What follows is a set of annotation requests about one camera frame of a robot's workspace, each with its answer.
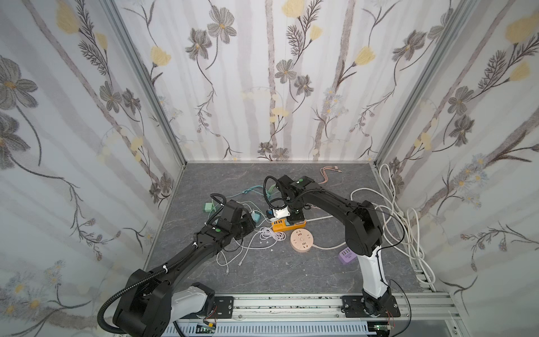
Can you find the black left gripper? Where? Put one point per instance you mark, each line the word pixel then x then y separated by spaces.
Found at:
pixel 247 219

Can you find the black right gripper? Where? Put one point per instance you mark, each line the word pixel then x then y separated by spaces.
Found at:
pixel 295 215

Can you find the orange power strip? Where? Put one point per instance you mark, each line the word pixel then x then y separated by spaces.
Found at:
pixel 283 225

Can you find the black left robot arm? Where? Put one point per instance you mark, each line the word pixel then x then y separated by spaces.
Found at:
pixel 144 307

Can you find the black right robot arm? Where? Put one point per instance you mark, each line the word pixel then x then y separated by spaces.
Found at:
pixel 363 229

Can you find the pink round power strip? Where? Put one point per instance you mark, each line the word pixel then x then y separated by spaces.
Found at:
pixel 301 240

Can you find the purple power strip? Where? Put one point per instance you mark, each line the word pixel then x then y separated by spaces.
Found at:
pixel 346 256

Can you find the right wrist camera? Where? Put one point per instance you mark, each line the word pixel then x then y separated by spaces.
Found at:
pixel 276 214

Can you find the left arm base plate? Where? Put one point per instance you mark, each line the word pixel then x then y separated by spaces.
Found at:
pixel 222 308

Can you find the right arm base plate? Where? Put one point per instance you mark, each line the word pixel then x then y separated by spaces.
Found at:
pixel 358 307

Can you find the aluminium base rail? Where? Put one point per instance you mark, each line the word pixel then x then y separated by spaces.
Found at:
pixel 317 314

